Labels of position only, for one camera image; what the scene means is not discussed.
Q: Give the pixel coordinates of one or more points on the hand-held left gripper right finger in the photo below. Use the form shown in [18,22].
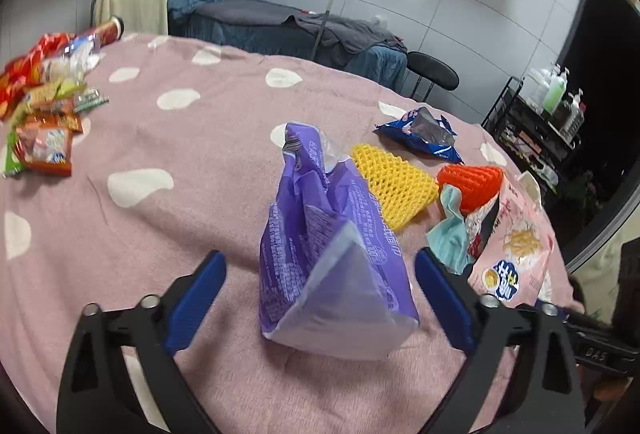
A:
[445,299]

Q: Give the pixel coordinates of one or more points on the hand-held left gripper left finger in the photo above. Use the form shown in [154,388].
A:
[196,301]

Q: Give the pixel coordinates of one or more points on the teal wrapper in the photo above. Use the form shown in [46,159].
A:
[450,239]

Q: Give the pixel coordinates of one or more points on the orange foam fruit net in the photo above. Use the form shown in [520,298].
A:
[470,186]

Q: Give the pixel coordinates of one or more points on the yellow foam fruit net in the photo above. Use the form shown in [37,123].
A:
[395,184]

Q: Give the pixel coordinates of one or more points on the purple snack bag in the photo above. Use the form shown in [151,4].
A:
[320,224]

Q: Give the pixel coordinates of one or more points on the pink polka dot blanket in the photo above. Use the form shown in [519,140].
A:
[200,214]

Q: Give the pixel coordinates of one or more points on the pink snack bag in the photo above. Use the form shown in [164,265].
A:
[520,244]

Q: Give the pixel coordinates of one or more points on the blue snack bag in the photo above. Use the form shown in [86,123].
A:
[425,134]

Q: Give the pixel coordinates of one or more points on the pile of snack packets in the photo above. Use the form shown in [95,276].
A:
[45,139]

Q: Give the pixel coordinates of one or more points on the clear bottle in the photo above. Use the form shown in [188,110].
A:
[572,114]

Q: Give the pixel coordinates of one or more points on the black stool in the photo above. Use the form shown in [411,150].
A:
[432,69]

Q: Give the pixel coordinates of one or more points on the white bottle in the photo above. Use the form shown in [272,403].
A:
[537,86]

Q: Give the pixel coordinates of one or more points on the green bottle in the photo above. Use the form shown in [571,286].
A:
[555,94]

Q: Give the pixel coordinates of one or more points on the red chip can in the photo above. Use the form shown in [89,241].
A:
[107,30]

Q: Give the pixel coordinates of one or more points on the glass door with grey frame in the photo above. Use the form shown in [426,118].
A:
[600,234]

